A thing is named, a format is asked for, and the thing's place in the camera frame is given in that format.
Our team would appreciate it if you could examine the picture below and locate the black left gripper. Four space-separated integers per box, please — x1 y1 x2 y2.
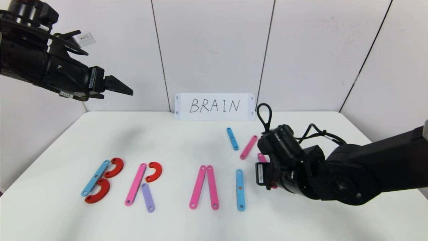
46 53 134 100

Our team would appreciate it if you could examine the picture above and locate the red C-shaped piece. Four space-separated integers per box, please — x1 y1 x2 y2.
146 162 163 183
85 178 111 204
104 158 124 178

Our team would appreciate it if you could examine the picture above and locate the pink holed strip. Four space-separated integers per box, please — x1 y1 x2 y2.
257 153 278 189
189 165 207 210
206 165 220 210
240 135 258 160
124 163 147 206

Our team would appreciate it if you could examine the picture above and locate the short purple holed strip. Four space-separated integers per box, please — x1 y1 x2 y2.
141 183 155 213

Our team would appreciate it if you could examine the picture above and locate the short blue holed strip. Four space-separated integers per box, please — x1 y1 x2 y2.
226 128 239 151

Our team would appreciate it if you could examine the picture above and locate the white BRAIN sign card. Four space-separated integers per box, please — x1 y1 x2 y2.
174 93 255 121

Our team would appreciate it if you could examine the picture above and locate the light blue holed strip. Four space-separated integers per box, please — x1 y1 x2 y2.
81 160 111 197

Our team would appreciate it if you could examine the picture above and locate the long blue holed strip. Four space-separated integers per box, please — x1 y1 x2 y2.
236 169 246 212

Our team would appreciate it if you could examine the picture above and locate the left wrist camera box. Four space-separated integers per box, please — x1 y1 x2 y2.
73 31 96 47

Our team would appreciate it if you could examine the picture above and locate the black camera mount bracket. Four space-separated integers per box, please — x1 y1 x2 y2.
301 146 325 164
52 30 89 56

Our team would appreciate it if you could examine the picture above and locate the looped black camera cable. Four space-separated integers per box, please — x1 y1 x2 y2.
256 103 272 133

